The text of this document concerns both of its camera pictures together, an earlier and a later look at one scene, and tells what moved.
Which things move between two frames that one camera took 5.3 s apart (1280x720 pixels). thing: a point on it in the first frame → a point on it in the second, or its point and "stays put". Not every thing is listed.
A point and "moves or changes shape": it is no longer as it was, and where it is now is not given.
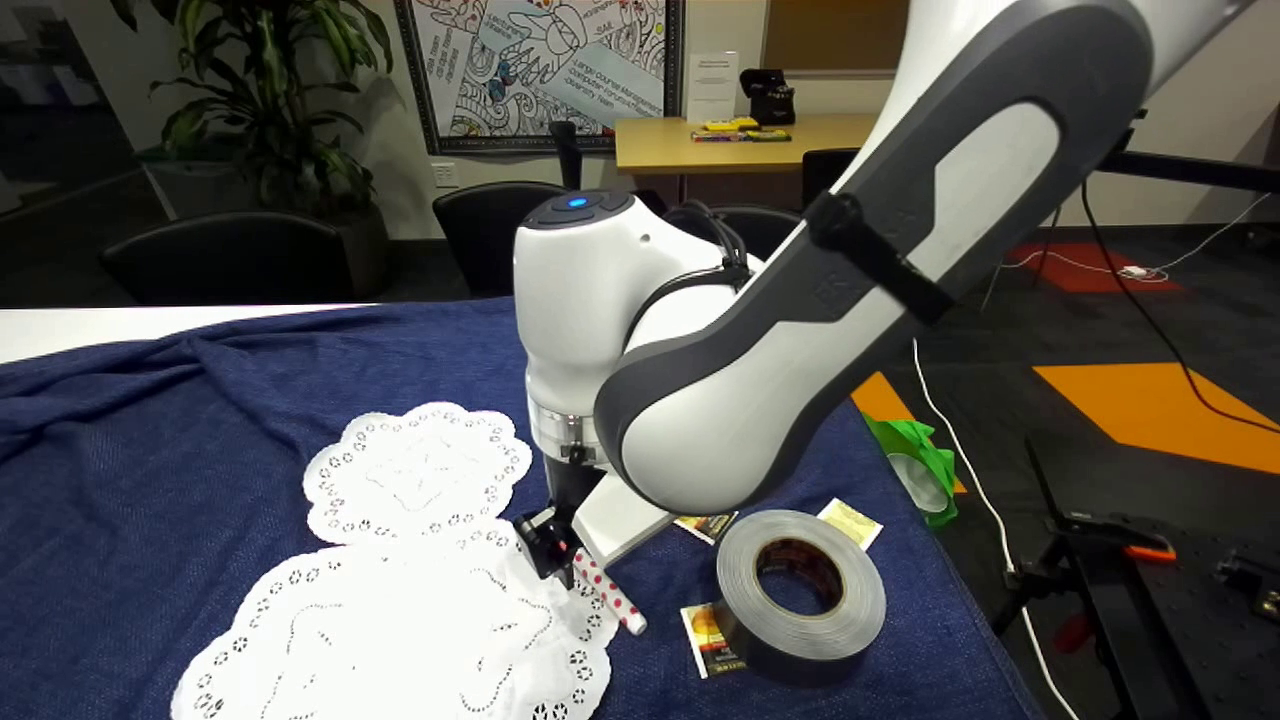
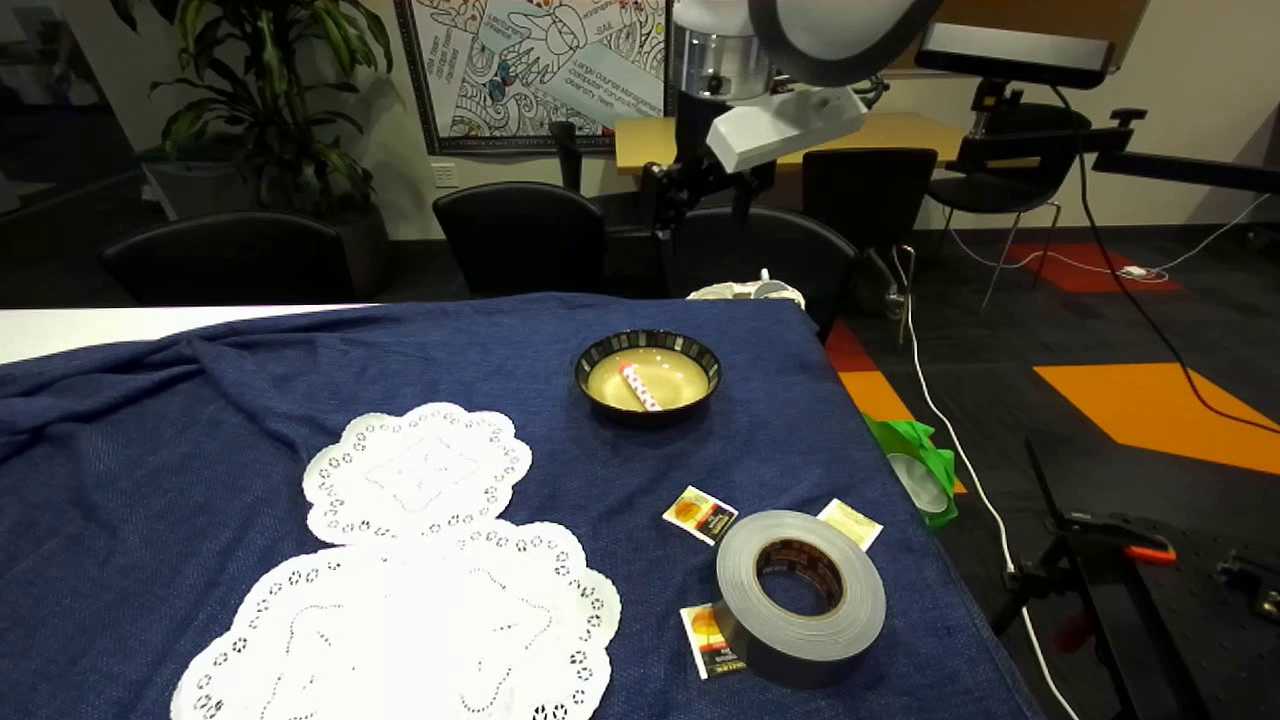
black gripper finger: [549, 541] → [664, 191]
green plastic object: [920, 464] stays put
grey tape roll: [848, 627] stays put
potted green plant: [260, 113] stays put
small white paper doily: [415, 475] stays put
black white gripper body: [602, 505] → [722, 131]
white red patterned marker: [592, 572] moves or changes shape
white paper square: [852, 521] stays put
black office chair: [481, 227] stays put
